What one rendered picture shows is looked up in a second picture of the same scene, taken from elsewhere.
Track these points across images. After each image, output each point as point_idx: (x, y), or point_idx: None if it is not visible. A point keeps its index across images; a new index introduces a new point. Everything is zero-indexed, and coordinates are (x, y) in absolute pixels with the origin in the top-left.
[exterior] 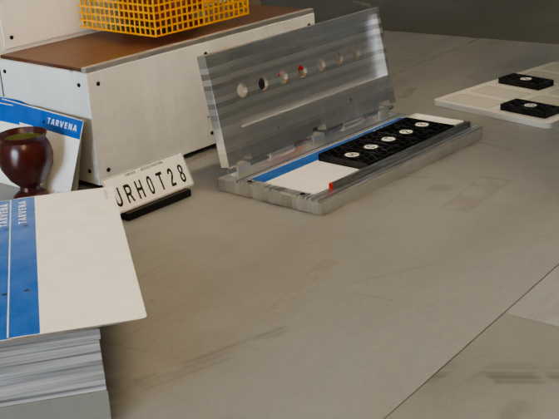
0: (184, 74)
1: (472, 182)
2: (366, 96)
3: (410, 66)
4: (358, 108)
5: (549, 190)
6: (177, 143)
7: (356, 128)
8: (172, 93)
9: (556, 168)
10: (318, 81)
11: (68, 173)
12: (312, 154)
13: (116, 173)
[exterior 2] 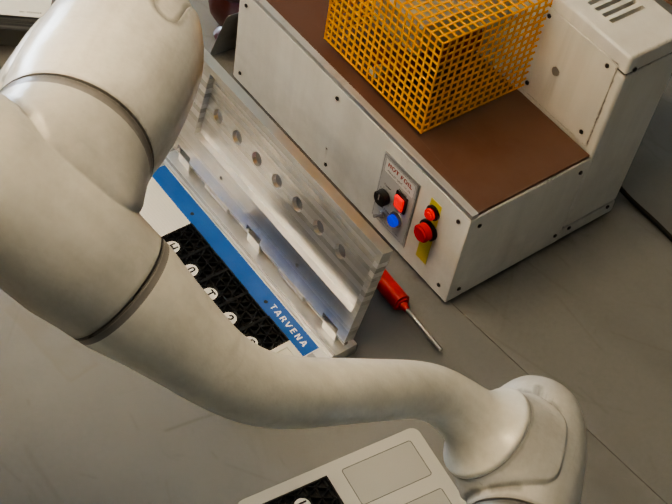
0: (314, 88)
1: (84, 347)
2: (315, 288)
3: (659, 489)
4: (299, 281)
5: (17, 400)
6: (295, 130)
7: (296, 294)
8: (301, 89)
9: (82, 440)
10: (285, 210)
11: (222, 40)
12: (217, 229)
13: (245, 84)
